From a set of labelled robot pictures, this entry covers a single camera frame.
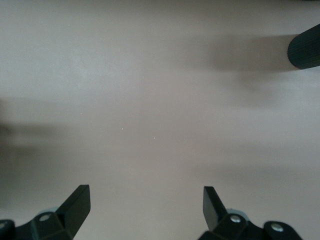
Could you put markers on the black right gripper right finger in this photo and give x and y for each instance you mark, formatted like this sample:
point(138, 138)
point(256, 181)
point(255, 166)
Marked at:
point(215, 215)

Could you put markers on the black ribbed cylinder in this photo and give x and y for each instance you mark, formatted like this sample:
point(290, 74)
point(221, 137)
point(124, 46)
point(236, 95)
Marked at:
point(305, 47)

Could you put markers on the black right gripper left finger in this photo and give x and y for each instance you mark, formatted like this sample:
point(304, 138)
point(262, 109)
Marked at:
point(72, 212)

